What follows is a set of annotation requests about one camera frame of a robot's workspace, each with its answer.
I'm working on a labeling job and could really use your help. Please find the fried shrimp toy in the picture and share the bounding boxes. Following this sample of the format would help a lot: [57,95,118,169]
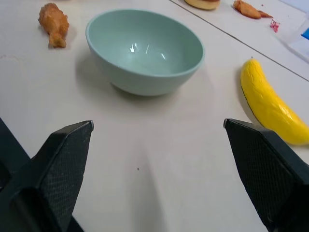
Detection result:
[233,0,274,20]

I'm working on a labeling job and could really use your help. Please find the fried chicken drumstick toy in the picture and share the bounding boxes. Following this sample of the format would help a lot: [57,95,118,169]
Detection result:
[38,2,70,48]

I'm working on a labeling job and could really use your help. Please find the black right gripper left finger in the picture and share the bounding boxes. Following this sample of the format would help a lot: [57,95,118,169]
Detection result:
[0,120,95,232]

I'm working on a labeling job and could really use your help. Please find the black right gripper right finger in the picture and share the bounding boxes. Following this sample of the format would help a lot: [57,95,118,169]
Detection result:
[223,118,309,232]

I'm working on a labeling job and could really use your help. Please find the yellow toy banana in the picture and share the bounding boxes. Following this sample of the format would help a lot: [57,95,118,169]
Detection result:
[240,58,309,146]

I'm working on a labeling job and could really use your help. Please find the light green bowl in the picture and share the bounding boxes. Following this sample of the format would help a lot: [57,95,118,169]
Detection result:
[85,9,206,97]

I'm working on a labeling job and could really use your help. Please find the small pink flower sprig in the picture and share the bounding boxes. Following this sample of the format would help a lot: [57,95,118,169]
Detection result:
[270,18,281,33]

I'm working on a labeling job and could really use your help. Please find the toy bread bun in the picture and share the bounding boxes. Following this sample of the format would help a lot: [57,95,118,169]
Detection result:
[183,0,221,11]

